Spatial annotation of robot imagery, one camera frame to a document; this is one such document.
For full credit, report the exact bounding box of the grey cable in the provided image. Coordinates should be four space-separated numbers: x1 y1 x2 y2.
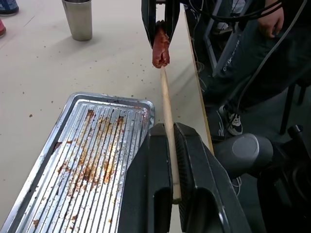
236 0 308 109

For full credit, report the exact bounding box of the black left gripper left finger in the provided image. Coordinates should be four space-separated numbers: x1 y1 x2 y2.
118 123 174 233

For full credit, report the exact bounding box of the stainless steel cup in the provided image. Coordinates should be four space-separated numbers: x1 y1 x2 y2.
61 0 93 42

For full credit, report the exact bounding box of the wooden skewer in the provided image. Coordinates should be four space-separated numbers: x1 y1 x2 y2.
160 67 183 204

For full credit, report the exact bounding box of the bystander's bare hand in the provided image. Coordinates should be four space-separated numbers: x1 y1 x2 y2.
257 6 285 38

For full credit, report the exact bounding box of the black looping cable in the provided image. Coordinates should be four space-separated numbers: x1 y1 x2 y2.
187 0 284 22

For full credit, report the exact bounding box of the blue cup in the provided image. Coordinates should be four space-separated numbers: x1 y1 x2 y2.
0 0 20 17

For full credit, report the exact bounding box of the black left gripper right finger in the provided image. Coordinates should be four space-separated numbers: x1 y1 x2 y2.
173 122 252 233

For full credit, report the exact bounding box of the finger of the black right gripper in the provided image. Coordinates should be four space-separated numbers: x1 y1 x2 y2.
163 0 181 42
141 0 157 48

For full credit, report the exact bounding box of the seated person in dark clothes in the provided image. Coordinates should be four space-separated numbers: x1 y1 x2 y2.
203 14 311 144

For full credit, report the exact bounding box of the grey metal frame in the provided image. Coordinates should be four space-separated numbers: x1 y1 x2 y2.
203 0 246 73

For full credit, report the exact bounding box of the grey rounded robot body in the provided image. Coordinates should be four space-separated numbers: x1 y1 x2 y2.
213 133 275 180

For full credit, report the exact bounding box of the ribbed metal baking tray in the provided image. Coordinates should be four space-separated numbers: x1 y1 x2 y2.
0 91 156 233

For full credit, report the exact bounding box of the red-brown sausage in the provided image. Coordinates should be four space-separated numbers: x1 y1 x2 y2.
152 20 171 69

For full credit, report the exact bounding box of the black and white sneaker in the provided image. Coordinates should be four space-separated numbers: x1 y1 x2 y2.
219 104 243 136

